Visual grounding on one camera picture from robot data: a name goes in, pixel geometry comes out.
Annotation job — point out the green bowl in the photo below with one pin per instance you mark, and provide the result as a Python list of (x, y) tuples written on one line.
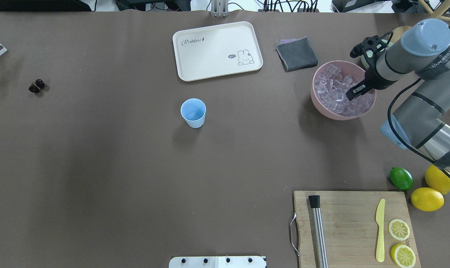
[(364, 61)]

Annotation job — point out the cream rabbit tray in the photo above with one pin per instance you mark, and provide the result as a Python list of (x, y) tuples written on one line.
[(214, 51)]

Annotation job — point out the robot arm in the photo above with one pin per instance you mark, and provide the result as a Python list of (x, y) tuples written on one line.
[(416, 124)]

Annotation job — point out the lemon slice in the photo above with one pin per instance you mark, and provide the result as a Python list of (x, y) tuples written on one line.
[(399, 229), (403, 256)]

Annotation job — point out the lemon slice lower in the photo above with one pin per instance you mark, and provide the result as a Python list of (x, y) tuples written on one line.
[(399, 229)]

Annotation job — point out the grey folded cloth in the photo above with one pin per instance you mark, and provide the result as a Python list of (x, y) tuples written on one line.
[(296, 54)]

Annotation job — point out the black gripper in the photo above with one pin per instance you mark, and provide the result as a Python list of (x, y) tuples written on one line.
[(373, 79)]

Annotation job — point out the yellow lemon outer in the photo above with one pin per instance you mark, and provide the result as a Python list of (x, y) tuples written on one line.
[(437, 180)]

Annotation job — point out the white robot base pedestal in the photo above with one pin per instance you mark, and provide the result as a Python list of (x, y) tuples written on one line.
[(218, 262)]

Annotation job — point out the lemon slice upper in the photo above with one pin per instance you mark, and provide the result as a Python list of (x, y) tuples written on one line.
[(403, 256)]

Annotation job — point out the bamboo cutting board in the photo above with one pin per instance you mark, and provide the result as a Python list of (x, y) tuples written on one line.
[(349, 225)]

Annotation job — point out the dark red cherries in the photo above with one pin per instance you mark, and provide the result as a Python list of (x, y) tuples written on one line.
[(37, 86)]

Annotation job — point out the green lime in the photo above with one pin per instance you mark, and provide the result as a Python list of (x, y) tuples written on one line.
[(401, 178)]

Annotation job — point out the yellow plastic knife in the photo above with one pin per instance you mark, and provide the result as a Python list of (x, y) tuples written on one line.
[(379, 219)]

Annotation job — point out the light blue cup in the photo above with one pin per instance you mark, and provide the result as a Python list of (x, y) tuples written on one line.
[(193, 112)]

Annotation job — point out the yellow lemon near board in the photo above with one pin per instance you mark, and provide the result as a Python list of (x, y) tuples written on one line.
[(427, 199)]

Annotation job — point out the pink bowl of ice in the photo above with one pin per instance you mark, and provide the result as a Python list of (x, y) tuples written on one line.
[(328, 93)]

